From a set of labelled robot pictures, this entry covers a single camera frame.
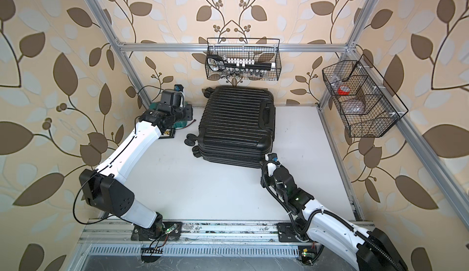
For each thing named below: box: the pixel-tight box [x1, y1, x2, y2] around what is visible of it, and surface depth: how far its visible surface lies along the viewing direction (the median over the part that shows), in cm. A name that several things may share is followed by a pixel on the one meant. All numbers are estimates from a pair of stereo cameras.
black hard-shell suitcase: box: [183, 86, 277, 168], surface depth 86 cm
